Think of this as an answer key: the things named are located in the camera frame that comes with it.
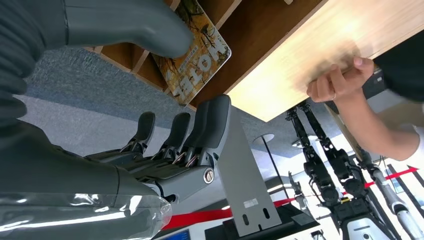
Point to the person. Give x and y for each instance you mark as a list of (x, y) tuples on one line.
[(404, 66)]

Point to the silver robot limb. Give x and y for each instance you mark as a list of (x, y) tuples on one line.
[(402, 212)]

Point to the black humanoid robot legs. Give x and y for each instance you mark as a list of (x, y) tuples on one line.
[(318, 169)]

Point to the grey kiosk stand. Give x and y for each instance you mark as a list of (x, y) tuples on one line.
[(242, 165)]

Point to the brown cardboard card holder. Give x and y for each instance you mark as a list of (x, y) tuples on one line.
[(251, 36)]

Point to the plastic wrapped grey wrist cover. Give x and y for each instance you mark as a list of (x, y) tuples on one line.
[(66, 218)]

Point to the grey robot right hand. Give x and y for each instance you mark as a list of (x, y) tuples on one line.
[(66, 172)]

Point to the stanchion with flat grey base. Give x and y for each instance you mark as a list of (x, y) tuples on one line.
[(264, 138)]

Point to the red barrier belt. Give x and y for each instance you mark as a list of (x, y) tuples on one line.
[(198, 217)]

